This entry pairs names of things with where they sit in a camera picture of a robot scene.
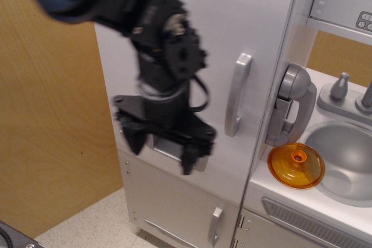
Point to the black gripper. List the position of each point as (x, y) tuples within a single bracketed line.
[(170, 118)]

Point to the silver fridge door handle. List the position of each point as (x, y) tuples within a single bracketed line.
[(240, 75)]

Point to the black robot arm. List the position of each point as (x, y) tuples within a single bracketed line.
[(169, 57)]

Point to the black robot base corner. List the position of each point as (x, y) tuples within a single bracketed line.
[(10, 237)]

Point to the silver ice dispenser panel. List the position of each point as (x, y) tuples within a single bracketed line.
[(173, 151)]

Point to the white lower freezer door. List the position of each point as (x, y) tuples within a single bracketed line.
[(171, 209)]

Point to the white toy kitchen cabinet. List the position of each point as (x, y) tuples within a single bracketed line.
[(255, 227)]

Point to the orange transparent pot lid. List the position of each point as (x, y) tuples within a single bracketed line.
[(296, 165)]

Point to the grey toy telephone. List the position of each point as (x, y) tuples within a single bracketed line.
[(293, 107)]

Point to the grey toy faucet set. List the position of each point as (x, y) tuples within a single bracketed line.
[(339, 99)]

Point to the silver toy sink basin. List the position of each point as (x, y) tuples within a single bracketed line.
[(346, 152)]

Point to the grey oven vent panel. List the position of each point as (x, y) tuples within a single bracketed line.
[(309, 225)]

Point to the silver lower door handle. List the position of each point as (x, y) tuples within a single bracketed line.
[(213, 234)]

